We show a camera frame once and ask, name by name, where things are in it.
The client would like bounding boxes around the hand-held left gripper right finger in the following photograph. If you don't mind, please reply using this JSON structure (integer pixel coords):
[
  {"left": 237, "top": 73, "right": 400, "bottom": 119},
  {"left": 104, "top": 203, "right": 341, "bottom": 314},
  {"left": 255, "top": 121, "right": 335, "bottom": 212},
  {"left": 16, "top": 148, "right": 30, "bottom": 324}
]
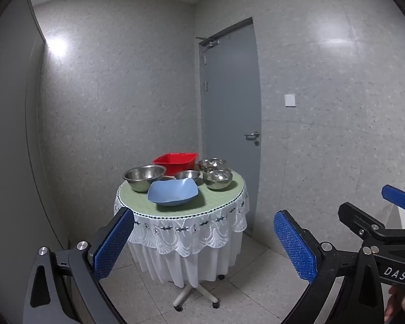
[{"left": 273, "top": 209, "right": 385, "bottom": 324}]

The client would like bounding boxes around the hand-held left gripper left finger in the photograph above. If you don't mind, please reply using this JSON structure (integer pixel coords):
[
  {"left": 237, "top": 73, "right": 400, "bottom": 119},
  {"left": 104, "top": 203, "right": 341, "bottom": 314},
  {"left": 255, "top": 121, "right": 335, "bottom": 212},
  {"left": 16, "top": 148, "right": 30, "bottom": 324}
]
[{"left": 23, "top": 206, "right": 136, "bottom": 324}]

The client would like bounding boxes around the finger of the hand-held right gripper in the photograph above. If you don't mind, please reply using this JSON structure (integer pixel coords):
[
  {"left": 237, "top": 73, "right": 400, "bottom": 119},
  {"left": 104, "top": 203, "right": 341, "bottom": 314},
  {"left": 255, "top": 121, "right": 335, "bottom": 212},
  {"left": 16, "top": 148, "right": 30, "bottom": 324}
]
[
  {"left": 338, "top": 202, "right": 405, "bottom": 242},
  {"left": 382, "top": 184, "right": 405, "bottom": 212}
]

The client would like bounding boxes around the large steel bowl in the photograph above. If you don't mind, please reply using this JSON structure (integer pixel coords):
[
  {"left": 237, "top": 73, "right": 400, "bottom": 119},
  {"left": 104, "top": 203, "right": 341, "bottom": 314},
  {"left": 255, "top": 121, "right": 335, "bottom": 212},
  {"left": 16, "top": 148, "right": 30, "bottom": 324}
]
[{"left": 122, "top": 165, "right": 167, "bottom": 193}]

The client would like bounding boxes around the blue plastic bowl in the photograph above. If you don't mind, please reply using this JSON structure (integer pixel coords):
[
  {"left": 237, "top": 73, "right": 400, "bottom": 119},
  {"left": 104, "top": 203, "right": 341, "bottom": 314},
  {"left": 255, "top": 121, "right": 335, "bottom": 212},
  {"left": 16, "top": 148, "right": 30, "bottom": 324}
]
[{"left": 147, "top": 177, "right": 200, "bottom": 207}]

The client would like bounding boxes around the small steel bowl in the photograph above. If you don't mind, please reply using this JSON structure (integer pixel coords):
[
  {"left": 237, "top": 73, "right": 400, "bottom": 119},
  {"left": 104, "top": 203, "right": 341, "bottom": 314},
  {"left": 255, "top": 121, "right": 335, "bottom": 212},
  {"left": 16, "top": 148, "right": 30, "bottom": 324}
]
[{"left": 174, "top": 170, "right": 202, "bottom": 186}]

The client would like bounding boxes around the red plastic basin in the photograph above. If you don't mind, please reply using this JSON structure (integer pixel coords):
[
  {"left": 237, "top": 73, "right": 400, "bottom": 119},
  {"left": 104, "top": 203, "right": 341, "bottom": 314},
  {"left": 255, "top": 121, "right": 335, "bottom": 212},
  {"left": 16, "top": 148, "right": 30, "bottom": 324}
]
[{"left": 152, "top": 153, "right": 198, "bottom": 177}]

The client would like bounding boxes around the person's right hand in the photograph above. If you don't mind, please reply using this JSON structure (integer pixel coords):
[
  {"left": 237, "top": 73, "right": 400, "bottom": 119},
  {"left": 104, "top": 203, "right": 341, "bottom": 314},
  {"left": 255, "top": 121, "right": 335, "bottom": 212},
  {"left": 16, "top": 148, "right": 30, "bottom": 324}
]
[{"left": 384, "top": 285, "right": 405, "bottom": 323}]

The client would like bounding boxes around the white lace tablecloth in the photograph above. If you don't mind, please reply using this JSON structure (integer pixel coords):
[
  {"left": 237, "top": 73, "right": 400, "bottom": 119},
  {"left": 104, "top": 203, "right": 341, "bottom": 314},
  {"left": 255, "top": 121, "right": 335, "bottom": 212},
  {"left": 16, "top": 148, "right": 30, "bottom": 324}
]
[{"left": 114, "top": 172, "right": 249, "bottom": 288}]

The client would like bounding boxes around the white wheeled table base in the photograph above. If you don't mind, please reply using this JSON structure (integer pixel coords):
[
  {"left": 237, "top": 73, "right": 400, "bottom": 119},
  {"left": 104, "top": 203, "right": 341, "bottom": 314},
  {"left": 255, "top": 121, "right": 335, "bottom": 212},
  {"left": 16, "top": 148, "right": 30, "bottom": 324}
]
[{"left": 173, "top": 274, "right": 225, "bottom": 312}]

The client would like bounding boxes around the grey door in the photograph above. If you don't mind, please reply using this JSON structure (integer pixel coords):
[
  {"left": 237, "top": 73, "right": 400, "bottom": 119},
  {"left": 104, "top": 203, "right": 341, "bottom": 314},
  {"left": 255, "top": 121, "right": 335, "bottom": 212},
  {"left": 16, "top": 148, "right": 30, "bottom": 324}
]
[{"left": 198, "top": 17, "right": 261, "bottom": 237}]

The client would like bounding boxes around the metal door closer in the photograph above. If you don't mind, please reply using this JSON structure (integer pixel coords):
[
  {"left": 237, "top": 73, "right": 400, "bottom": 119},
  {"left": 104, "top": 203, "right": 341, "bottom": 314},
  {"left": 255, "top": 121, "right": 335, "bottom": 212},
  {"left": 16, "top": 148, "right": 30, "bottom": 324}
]
[{"left": 195, "top": 35, "right": 220, "bottom": 48}]

